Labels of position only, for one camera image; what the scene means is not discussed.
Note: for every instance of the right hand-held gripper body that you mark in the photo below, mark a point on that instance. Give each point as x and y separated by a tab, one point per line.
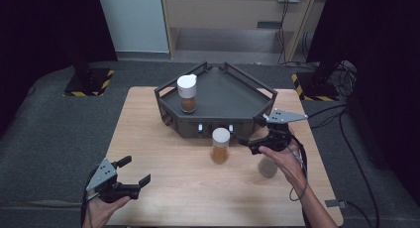
280	117

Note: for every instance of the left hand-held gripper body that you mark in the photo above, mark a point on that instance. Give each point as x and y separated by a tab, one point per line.
104	175

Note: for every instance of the spice jar with grey powder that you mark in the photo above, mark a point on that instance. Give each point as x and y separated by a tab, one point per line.
266	168

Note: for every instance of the spice jar with orange powder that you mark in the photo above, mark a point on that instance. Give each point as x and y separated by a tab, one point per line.
220	138

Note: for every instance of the dark grey spice rack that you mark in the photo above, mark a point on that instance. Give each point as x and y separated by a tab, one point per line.
224	92

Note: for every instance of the spice jar with brown powder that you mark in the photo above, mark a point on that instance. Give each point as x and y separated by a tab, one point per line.
187	86

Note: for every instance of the person's left hand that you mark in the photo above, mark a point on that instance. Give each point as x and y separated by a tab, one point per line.
97	211

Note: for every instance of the person's right hand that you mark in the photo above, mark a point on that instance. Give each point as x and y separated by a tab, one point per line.
289	165

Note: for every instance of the black stand with striped base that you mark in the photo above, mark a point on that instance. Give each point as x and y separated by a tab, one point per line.
87	81
318	87

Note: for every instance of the black curtain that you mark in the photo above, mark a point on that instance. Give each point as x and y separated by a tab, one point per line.
379	29
49	23

